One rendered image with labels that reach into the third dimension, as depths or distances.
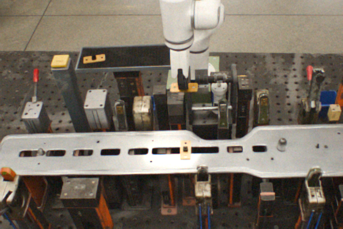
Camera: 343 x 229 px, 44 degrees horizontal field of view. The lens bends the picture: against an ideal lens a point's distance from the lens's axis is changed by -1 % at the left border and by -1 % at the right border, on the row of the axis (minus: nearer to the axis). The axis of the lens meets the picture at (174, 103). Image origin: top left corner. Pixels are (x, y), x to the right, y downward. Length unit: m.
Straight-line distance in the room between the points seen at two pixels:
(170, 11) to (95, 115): 0.63
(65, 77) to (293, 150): 0.92
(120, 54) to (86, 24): 2.30
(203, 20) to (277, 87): 1.13
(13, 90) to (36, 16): 1.93
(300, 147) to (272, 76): 0.75
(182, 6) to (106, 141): 0.69
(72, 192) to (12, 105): 0.97
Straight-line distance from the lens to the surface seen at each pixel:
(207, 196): 1.39
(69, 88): 1.80
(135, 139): 1.60
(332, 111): 1.63
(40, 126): 1.73
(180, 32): 1.16
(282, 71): 2.30
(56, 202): 1.88
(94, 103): 1.60
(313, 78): 1.55
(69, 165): 1.58
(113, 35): 3.79
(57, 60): 1.75
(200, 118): 1.69
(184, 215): 1.75
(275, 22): 3.84
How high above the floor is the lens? 2.22
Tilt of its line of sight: 46 degrees down
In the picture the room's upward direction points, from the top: 6 degrees counter-clockwise
